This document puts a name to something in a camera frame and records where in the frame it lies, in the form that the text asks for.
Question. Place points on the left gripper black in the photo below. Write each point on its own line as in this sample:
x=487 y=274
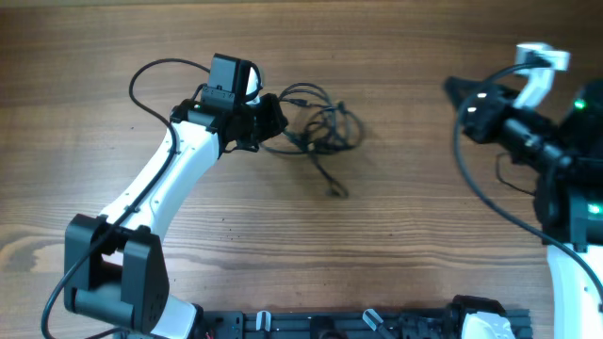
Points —
x=276 y=120

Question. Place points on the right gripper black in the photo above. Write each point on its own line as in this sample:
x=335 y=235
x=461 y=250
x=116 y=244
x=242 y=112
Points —
x=480 y=121

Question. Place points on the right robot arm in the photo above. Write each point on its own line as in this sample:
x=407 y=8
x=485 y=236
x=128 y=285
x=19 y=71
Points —
x=567 y=199

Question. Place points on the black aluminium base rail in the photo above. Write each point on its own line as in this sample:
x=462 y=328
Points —
x=429 y=323

